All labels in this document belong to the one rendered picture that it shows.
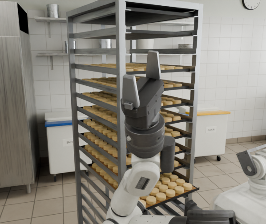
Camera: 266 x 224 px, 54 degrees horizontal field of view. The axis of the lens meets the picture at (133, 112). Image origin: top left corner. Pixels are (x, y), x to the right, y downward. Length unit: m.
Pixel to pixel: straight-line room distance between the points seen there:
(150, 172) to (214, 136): 3.28
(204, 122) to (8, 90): 2.47
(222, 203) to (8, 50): 2.47
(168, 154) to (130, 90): 0.22
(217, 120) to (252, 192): 3.03
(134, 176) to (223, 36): 3.99
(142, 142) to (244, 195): 0.35
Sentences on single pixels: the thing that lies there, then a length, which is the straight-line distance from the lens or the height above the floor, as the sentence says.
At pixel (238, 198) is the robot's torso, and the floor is 1.22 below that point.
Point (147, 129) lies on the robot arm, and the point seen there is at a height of 1.44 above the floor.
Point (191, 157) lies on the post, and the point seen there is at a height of 1.01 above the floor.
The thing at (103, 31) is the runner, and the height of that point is 1.68.
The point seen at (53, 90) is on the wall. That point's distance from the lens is 3.75.
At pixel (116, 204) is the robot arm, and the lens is 0.76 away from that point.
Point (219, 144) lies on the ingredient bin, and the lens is 3.93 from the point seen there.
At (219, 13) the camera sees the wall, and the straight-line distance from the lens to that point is 4.46.
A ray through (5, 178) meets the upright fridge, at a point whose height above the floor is 0.26.
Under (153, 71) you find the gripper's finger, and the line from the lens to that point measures 0.55.
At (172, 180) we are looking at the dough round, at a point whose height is 0.87.
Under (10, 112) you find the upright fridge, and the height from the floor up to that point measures 0.99.
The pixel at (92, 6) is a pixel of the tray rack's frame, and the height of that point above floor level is 1.80.
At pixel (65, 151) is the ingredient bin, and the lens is 3.27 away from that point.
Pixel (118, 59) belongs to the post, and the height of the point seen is 1.56.
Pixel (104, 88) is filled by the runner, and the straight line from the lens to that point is 1.32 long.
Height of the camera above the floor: 1.59
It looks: 13 degrees down
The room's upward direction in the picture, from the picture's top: straight up
